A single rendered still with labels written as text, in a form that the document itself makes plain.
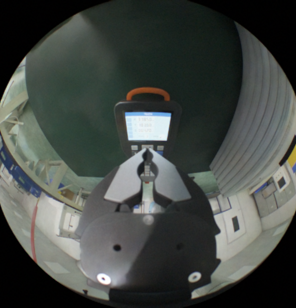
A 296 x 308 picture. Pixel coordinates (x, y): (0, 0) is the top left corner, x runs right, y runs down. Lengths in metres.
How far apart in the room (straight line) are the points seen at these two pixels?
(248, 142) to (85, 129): 0.29
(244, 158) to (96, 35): 0.29
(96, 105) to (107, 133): 0.05
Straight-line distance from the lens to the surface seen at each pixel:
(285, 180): 3.01
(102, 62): 0.15
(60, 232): 2.13
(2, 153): 2.46
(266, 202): 4.71
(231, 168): 0.21
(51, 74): 0.22
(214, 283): 0.33
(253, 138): 0.18
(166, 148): 0.15
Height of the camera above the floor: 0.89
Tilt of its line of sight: 45 degrees down
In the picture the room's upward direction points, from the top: 179 degrees clockwise
